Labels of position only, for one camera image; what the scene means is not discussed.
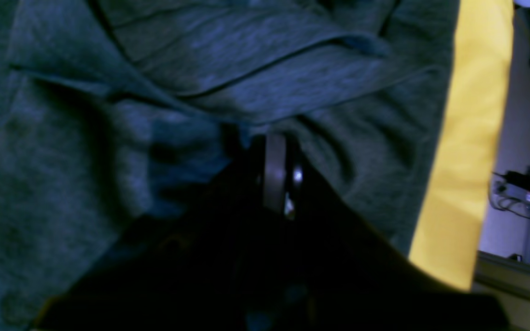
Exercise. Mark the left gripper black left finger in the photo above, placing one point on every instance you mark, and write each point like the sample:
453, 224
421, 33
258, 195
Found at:
199, 273

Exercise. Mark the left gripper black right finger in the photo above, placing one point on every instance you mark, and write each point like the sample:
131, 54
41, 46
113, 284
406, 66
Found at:
354, 280

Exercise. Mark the dark grey long-sleeve shirt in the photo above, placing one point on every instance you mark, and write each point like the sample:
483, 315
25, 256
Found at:
113, 110

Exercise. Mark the yellow table cloth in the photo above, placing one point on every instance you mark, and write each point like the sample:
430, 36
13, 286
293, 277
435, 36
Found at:
447, 235

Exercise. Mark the white power strip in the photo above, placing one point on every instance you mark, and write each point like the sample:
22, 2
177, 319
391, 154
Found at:
513, 192

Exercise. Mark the aluminium frame rail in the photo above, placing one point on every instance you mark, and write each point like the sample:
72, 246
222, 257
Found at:
503, 274

